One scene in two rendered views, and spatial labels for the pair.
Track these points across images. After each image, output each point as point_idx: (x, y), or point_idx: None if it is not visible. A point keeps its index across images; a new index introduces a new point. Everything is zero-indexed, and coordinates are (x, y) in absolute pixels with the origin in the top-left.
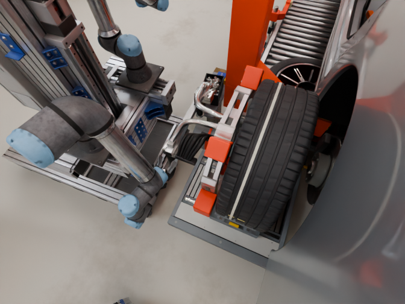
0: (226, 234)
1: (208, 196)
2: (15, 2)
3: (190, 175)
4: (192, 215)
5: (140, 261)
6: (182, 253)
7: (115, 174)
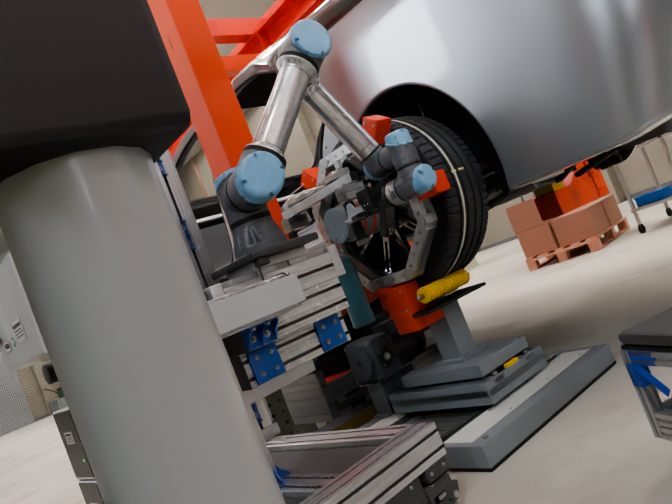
0: (532, 388)
1: None
2: None
3: None
4: (479, 425)
5: (577, 489)
6: (568, 440)
7: (305, 481)
